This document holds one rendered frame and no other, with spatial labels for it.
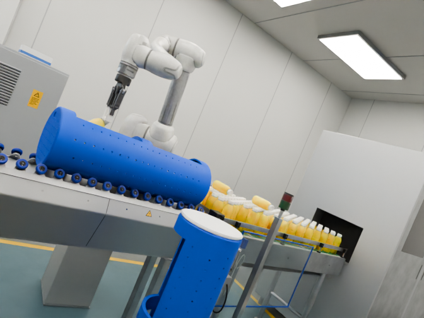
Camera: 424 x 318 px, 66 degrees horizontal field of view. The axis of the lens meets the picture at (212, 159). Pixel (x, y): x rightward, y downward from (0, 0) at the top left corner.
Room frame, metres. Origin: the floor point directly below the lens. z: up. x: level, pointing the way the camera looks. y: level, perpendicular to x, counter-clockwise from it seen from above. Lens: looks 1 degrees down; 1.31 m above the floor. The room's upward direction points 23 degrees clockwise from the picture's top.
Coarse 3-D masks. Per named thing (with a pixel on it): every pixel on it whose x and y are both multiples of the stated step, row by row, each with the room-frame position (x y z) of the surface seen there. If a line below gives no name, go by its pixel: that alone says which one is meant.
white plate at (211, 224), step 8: (184, 216) 1.28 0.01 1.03; (192, 216) 1.30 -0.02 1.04; (200, 216) 1.37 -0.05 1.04; (208, 216) 1.44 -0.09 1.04; (200, 224) 1.23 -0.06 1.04; (208, 224) 1.29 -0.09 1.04; (216, 224) 1.35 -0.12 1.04; (224, 224) 1.42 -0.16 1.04; (216, 232) 1.22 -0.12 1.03; (224, 232) 1.26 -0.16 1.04; (232, 232) 1.32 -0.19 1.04
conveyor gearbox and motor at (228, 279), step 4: (236, 256) 1.82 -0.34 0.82; (236, 260) 1.83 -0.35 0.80; (232, 264) 1.82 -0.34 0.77; (232, 268) 1.83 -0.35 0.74; (228, 276) 1.79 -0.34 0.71; (228, 280) 1.78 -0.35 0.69; (224, 284) 1.76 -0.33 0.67; (228, 284) 1.79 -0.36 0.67; (224, 288) 1.77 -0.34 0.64; (224, 304) 1.78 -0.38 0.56; (216, 312) 1.84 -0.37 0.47
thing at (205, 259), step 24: (192, 240) 1.22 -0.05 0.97; (216, 240) 1.21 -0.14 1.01; (240, 240) 1.31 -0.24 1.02; (192, 264) 1.21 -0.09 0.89; (216, 264) 1.23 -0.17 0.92; (168, 288) 1.23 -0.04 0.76; (192, 288) 1.21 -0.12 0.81; (216, 288) 1.26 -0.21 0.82; (144, 312) 1.27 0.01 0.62; (168, 312) 1.21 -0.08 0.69; (192, 312) 1.22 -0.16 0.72
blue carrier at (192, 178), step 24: (48, 120) 1.52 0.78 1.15; (72, 120) 1.39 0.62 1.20; (48, 144) 1.38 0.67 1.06; (72, 144) 1.37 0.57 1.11; (96, 144) 1.44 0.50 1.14; (120, 144) 1.52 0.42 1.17; (144, 144) 1.64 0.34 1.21; (48, 168) 1.42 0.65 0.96; (72, 168) 1.43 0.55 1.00; (96, 168) 1.47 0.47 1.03; (120, 168) 1.52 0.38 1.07; (144, 168) 1.60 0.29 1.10; (168, 168) 1.69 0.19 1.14; (192, 168) 1.81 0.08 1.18; (144, 192) 1.70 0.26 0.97; (168, 192) 1.74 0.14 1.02; (192, 192) 1.81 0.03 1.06
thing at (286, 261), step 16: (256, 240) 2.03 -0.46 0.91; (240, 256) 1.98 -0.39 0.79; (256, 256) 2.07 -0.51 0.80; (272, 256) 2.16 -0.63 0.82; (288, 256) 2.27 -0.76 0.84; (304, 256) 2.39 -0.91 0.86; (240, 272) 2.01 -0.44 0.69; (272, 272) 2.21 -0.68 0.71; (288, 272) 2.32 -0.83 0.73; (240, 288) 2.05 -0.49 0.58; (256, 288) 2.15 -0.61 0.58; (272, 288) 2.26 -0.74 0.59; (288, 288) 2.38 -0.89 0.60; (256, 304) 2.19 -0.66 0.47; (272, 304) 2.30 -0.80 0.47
